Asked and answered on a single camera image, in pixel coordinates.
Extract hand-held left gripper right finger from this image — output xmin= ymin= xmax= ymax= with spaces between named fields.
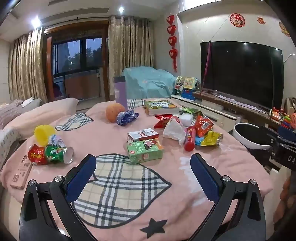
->
xmin=185 ymin=153 xmax=266 ymax=241

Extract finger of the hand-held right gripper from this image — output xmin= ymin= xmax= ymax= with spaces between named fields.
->
xmin=259 ymin=126 xmax=281 ymax=149
xmin=277 ymin=127 xmax=296 ymax=144

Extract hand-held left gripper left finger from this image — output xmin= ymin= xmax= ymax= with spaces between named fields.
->
xmin=19 ymin=154 xmax=97 ymax=241

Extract white bin with black bag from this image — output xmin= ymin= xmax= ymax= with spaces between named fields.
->
xmin=232 ymin=123 xmax=275 ymax=163

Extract white milk carton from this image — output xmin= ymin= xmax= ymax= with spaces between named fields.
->
xmin=127 ymin=131 xmax=159 ymax=143

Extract red toy phone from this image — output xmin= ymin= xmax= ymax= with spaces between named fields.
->
xmin=269 ymin=107 xmax=284 ymax=121

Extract white box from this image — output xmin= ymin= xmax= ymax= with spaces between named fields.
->
xmin=269 ymin=168 xmax=287 ymax=209

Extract beige backpack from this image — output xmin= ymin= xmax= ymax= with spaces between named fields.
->
xmin=283 ymin=97 xmax=296 ymax=116

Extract green crushed can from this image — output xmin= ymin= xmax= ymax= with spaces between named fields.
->
xmin=45 ymin=145 xmax=75 ymax=164

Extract yellow snack wrapper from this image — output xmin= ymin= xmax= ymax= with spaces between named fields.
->
xmin=200 ymin=131 xmax=223 ymax=147

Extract red snack tube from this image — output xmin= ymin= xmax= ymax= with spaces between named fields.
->
xmin=184 ymin=126 xmax=197 ymax=152

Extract silver crumpled wrapper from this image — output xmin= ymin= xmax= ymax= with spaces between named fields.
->
xmin=48 ymin=134 xmax=65 ymax=147

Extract red crumpled wrapper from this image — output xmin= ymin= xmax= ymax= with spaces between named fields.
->
xmin=28 ymin=144 xmax=48 ymax=165

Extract orange snack packet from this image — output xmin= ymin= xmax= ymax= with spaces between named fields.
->
xmin=194 ymin=115 xmax=214 ymax=137

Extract yellow plastic cup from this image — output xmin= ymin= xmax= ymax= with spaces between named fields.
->
xmin=34 ymin=125 xmax=56 ymax=147

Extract white crumpled plastic bag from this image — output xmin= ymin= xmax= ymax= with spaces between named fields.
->
xmin=163 ymin=116 xmax=187 ymax=146

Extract white sponge block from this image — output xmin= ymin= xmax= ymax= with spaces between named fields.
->
xmin=179 ymin=113 xmax=193 ymax=127

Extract green milk carton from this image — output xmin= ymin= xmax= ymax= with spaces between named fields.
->
xmin=126 ymin=138 xmax=164 ymax=164

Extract white tv cabinet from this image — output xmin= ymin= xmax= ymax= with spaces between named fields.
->
xmin=171 ymin=91 xmax=278 ymax=133

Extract black television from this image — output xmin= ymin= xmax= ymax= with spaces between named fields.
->
xmin=200 ymin=41 xmax=284 ymax=109

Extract green snack wrapper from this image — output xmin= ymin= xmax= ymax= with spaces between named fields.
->
xmin=180 ymin=107 xmax=203 ymax=115

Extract orange red apple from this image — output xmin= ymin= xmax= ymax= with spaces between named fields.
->
xmin=106 ymin=103 xmax=126 ymax=122

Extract red snack packet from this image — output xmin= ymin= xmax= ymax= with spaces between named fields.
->
xmin=153 ymin=114 xmax=173 ymax=128

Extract blue crumpled wrapper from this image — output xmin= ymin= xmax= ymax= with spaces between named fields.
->
xmin=116 ymin=110 xmax=139 ymax=126

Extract pink covered sofa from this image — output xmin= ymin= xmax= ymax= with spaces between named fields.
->
xmin=0 ymin=97 xmax=79 ymax=139

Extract green illustrated book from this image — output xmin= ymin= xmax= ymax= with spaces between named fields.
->
xmin=142 ymin=99 xmax=183 ymax=115

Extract purple water bottle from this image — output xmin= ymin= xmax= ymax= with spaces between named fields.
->
xmin=113 ymin=76 xmax=128 ymax=108

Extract toy cash register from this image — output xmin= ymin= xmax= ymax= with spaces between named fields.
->
xmin=174 ymin=75 xmax=201 ymax=100

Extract pink ribbon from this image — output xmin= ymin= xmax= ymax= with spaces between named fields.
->
xmin=200 ymin=42 xmax=211 ymax=93

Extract teal cloth covered furniture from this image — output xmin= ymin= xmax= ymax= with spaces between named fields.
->
xmin=122 ymin=65 xmax=178 ymax=99

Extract wooden framed glass door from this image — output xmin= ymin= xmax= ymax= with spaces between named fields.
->
xmin=43 ymin=22 xmax=109 ymax=100

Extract beige patterned curtain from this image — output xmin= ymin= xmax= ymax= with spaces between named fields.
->
xmin=9 ymin=27 xmax=48 ymax=103
xmin=108 ymin=15 xmax=155 ymax=101

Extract red hanging heart decoration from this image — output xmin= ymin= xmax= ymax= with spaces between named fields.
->
xmin=166 ymin=15 xmax=179 ymax=73

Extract rainbow stacking ring toy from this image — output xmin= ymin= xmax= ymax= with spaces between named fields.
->
xmin=282 ymin=113 xmax=293 ymax=128

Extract figure wall sticker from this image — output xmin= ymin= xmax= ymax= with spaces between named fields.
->
xmin=279 ymin=21 xmax=290 ymax=37

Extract round red wall sticker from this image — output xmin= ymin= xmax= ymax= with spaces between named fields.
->
xmin=230 ymin=13 xmax=245 ymax=27

